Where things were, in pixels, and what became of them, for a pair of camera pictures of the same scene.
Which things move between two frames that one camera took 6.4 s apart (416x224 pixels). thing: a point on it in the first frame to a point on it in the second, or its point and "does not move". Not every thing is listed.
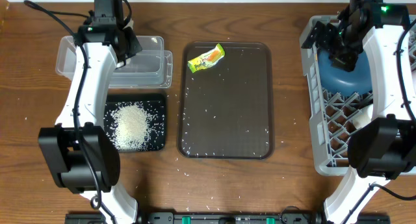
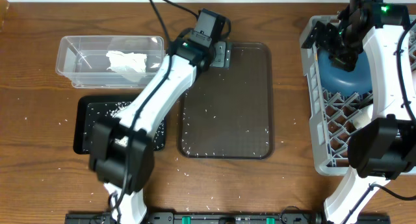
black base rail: [225, 218] does not move
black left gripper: [135, 45] to [225, 56]
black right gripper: [346, 62] does not move
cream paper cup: [363, 116] does not move
